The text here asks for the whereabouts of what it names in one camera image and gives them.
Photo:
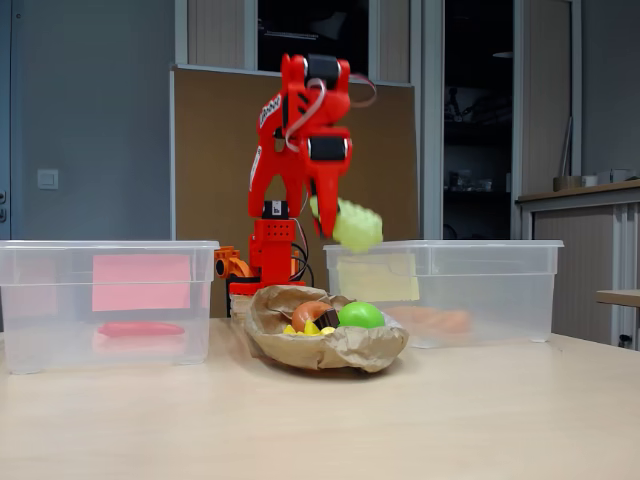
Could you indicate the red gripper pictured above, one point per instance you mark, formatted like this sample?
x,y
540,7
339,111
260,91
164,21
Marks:
x,y
327,172

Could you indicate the light green toy grapes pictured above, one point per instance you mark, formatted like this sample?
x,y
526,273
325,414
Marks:
x,y
360,225

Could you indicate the brown toy chocolate bar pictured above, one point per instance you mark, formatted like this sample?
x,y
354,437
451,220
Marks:
x,y
330,319

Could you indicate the green toy apple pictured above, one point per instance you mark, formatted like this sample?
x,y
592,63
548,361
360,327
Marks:
x,y
362,316

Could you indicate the orange toy croissant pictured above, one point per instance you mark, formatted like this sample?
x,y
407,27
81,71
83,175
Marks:
x,y
452,322

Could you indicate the red toy chili pepper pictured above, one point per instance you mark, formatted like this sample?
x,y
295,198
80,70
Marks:
x,y
140,329

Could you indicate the red robot arm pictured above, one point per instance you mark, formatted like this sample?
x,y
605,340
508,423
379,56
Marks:
x,y
270,245

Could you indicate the yellow sticky note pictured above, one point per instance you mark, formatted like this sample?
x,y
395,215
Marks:
x,y
380,277

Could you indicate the clear plastic bin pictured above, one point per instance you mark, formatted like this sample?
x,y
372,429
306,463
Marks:
x,y
490,290
50,280

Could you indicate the pink sticky note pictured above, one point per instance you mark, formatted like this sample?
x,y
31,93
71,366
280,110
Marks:
x,y
140,282

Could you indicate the brown cork pin board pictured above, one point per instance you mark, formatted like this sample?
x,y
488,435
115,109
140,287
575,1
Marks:
x,y
390,175

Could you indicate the brown toy donut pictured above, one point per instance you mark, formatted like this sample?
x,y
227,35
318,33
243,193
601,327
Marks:
x,y
305,312

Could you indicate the orange printed clamp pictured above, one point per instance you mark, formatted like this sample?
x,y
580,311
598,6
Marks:
x,y
227,265

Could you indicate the yellow toy bananas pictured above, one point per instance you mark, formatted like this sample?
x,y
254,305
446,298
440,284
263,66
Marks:
x,y
310,329

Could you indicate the wooden base block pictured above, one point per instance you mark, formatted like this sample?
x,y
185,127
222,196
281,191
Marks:
x,y
240,305

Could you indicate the crumpled brown paper bag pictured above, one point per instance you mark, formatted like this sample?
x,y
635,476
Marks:
x,y
350,350

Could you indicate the grey metal rod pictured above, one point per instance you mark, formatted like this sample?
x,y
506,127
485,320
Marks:
x,y
565,150

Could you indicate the grey cabinet with wooden top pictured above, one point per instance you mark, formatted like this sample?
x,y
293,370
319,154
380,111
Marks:
x,y
575,260

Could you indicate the white cup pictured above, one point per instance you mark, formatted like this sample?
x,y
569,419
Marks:
x,y
589,181

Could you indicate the light wooden side table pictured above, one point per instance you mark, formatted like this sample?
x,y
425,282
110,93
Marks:
x,y
620,297

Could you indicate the white light switch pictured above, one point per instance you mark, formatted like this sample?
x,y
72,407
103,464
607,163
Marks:
x,y
48,179

